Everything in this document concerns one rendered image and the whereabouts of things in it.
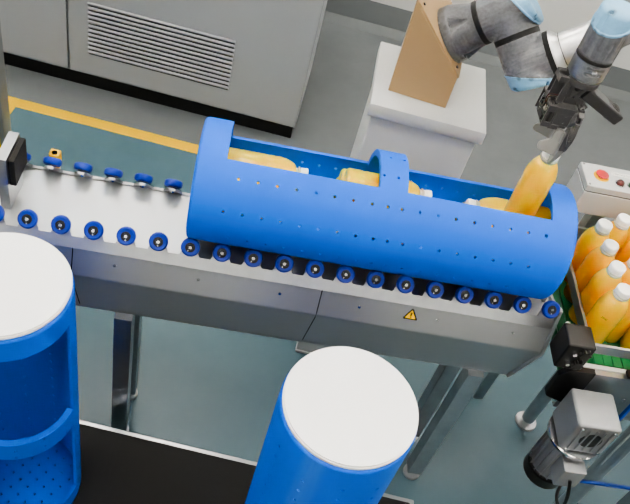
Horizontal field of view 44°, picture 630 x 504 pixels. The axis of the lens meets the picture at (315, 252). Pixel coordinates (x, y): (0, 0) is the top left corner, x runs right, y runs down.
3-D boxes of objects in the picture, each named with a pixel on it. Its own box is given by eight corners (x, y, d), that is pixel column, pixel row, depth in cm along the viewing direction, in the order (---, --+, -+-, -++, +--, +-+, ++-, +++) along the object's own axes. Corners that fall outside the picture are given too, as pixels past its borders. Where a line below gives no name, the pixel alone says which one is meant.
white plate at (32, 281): (-106, 276, 151) (-105, 280, 152) (-18, 363, 142) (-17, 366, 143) (15, 212, 168) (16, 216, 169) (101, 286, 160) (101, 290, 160)
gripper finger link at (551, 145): (527, 158, 168) (543, 121, 163) (553, 163, 169) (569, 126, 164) (530, 166, 166) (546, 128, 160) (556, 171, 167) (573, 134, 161)
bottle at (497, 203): (554, 211, 187) (481, 197, 185) (545, 238, 189) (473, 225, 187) (544, 204, 194) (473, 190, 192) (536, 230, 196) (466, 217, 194)
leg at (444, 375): (401, 427, 274) (460, 320, 229) (416, 429, 275) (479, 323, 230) (401, 441, 270) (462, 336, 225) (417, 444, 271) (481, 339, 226)
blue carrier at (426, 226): (199, 182, 199) (211, 91, 179) (520, 241, 209) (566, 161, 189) (181, 262, 180) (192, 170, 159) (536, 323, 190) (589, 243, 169)
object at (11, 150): (14, 180, 190) (8, 130, 178) (30, 183, 190) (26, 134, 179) (0, 208, 183) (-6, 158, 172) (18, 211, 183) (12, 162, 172)
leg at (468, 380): (402, 463, 264) (464, 359, 219) (418, 465, 265) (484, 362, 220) (402, 478, 260) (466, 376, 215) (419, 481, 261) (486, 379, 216)
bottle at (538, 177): (501, 218, 182) (532, 159, 168) (506, 200, 187) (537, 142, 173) (529, 230, 181) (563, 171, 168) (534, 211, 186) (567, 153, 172)
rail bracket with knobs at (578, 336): (545, 340, 193) (563, 315, 186) (572, 344, 194) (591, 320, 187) (551, 373, 187) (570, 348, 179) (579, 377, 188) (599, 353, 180)
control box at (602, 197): (564, 187, 221) (581, 160, 214) (630, 199, 223) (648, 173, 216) (571, 211, 214) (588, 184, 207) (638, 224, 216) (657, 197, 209)
